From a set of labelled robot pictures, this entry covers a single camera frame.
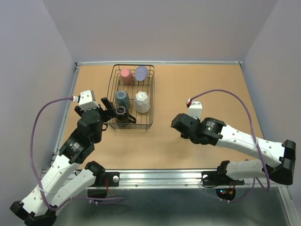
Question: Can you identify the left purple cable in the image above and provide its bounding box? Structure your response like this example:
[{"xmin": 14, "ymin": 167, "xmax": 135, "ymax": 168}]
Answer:
[{"xmin": 30, "ymin": 96, "xmax": 124, "ymax": 210}]

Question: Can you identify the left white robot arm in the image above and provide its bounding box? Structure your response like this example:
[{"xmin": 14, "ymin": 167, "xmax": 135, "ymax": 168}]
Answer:
[{"xmin": 10, "ymin": 94, "xmax": 116, "ymax": 226}]

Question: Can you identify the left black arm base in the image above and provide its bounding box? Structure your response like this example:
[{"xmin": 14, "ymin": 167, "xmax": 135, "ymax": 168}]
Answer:
[{"xmin": 87, "ymin": 171, "xmax": 120, "ymax": 198}]

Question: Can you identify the black handled ceramic mug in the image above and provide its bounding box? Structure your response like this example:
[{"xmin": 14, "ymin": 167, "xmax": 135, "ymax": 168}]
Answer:
[{"xmin": 115, "ymin": 105, "xmax": 136, "ymax": 128}]

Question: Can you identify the pink plastic cup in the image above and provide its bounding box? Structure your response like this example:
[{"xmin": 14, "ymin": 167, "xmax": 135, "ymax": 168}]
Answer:
[{"xmin": 120, "ymin": 68, "xmax": 134, "ymax": 84}]

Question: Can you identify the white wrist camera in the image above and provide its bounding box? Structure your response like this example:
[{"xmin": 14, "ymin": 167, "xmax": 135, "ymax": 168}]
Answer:
[
  {"xmin": 186, "ymin": 99, "xmax": 203, "ymax": 120},
  {"xmin": 71, "ymin": 90, "xmax": 99, "ymax": 111}
]

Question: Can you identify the white ceramic mug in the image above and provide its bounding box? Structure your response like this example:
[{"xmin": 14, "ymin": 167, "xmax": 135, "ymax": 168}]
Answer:
[{"xmin": 135, "ymin": 91, "xmax": 150, "ymax": 113}]

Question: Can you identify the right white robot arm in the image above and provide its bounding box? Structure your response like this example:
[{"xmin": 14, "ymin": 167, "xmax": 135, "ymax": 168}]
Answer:
[{"xmin": 171, "ymin": 113, "xmax": 296, "ymax": 186}]

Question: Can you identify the purple plastic cup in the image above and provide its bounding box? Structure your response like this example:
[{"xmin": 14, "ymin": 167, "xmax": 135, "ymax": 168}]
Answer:
[{"xmin": 135, "ymin": 65, "xmax": 149, "ymax": 81}]

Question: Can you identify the grey ceramic mug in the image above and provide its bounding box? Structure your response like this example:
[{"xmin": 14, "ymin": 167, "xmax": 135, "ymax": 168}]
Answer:
[{"xmin": 115, "ymin": 90, "xmax": 131, "ymax": 109}]

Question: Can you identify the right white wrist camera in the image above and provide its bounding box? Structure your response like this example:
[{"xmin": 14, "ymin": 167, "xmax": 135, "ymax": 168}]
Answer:
[{"xmin": 186, "ymin": 99, "xmax": 203, "ymax": 120}]

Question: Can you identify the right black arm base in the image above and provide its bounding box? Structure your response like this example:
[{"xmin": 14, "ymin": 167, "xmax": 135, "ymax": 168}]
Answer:
[{"xmin": 200, "ymin": 171, "xmax": 245, "ymax": 201}]

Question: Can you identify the black wire dish rack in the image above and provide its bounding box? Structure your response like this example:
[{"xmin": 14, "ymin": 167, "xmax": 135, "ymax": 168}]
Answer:
[{"xmin": 107, "ymin": 64, "xmax": 155, "ymax": 130}]

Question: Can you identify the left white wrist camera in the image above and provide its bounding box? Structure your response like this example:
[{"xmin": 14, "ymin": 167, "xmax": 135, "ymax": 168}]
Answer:
[{"xmin": 71, "ymin": 90, "xmax": 99, "ymax": 111}]

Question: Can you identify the aluminium mounting rail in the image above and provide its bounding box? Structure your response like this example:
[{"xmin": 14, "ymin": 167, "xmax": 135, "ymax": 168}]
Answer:
[{"xmin": 37, "ymin": 167, "xmax": 289, "ymax": 190}]

